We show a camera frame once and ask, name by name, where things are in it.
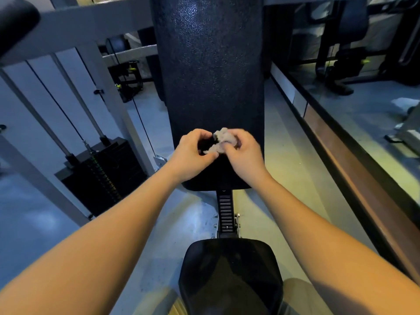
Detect black padded seat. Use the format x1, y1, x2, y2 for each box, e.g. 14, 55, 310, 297
178, 238, 284, 315

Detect grey gym machine frame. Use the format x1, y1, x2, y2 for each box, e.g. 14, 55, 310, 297
0, 0, 420, 227

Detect white cloth bundle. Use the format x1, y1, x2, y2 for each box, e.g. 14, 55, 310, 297
391, 97, 420, 112

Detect brown partition base rail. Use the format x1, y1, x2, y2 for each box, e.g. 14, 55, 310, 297
270, 61, 420, 277

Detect black notched adjustment post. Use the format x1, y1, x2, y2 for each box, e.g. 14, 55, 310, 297
213, 189, 241, 239

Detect black pillar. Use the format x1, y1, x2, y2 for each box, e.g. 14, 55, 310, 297
137, 27, 167, 103

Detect black foam grip handle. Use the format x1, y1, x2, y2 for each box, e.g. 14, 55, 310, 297
0, 0, 42, 59

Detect person's right forearm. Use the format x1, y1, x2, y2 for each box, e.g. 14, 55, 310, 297
252, 175, 420, 315

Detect person's left hand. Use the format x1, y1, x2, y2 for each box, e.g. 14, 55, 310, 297
168, 128, 220, 185

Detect person's left forearm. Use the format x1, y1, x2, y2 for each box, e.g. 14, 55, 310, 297
0, 167, 188, 315

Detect black weight plate stack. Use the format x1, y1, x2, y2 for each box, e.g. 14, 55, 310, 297
53, 136, 149, 217

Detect chrome guide rod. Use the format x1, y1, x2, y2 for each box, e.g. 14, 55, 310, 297
50, 53, 112, 147
0, 68, 80, 167

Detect person's right hand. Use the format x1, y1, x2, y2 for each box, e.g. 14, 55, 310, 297
219, 128, 273, 188

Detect black steel cable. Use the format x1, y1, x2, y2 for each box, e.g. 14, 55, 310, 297
107, 38, 159, 158
25, 59, 95, 154

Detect black padded backrest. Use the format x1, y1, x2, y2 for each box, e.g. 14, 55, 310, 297
149, 0, 266, 192

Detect beige cleaning cloth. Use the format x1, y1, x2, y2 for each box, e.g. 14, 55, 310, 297
202, 127, 241, 155

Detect black seated gym machine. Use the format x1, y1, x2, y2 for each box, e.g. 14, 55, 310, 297
104, 34, 144, 104

